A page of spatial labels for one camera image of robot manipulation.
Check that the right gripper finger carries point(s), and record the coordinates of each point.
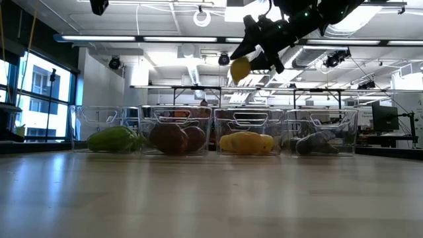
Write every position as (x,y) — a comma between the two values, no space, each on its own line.
(249,39)
(272,59)

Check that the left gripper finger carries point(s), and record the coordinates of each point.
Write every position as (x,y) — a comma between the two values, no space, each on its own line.
(99,6)

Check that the yellow lemon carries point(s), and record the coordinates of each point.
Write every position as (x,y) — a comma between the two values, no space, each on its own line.
(240,71)
(269,142)
(224,143)

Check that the orange-yellow mango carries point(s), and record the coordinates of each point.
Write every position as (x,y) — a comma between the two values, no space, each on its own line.
(246,143)

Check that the grey-brown items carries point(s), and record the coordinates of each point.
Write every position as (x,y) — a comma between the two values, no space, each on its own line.
(315,143)

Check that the green pepper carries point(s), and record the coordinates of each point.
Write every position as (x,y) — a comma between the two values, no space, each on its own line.
(112,139)

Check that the black monitor on arm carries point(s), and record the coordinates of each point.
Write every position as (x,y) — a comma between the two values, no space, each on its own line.
(385,119)

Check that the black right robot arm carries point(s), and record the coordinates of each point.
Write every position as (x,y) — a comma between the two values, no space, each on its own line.
(337,10)

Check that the black ceiling spotlight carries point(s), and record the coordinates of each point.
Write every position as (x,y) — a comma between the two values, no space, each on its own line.
(365,85)
(333,60)
(114,63)
(224,59)

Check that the overhead LED light bar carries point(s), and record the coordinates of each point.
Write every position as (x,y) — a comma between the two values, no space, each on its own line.
(99,38)

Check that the clear plastic bin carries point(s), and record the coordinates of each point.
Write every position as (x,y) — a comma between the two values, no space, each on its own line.
(99,114)
(205,115)
(347,132)
(251,119)

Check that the person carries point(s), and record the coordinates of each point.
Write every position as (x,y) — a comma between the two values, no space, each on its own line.
(204,102)

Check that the black tripod stand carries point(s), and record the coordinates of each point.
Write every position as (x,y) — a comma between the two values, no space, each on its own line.
(52,76)

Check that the large window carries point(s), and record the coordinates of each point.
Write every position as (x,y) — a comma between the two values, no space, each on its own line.
(43,79)

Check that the dark distant desk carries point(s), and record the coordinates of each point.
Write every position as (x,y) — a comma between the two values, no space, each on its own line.
(386,139)

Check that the distant black light frame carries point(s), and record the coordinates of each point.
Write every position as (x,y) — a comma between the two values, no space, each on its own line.
(198,88)

